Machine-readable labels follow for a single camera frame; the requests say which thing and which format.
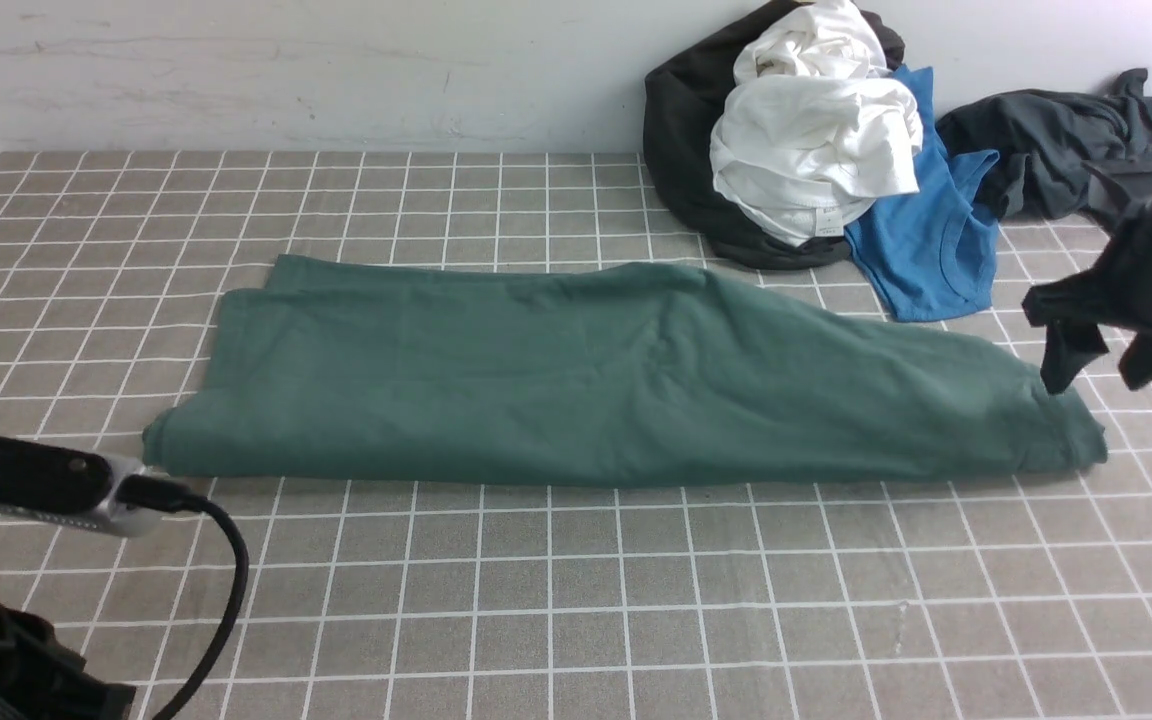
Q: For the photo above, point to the green long sleeve shirt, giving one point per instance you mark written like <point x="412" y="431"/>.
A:
<point x="642" y="375"/>

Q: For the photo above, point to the blue shirt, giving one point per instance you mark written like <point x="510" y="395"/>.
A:
<point x="931" y="255"/>

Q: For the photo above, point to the white shirt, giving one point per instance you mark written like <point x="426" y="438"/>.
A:
<point x="816" y="129"/>

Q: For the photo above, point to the dark grey garment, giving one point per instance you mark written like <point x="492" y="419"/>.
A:
<point x="1061" y="153"/>

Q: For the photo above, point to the grey checked tablecloth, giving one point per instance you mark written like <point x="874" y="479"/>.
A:
<point x="989" y="599"/>

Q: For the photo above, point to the black garment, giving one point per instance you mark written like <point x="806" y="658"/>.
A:
<point x="684" y="100"/>

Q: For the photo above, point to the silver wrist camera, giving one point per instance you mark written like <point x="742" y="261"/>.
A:
<point x="111" y="516"/>

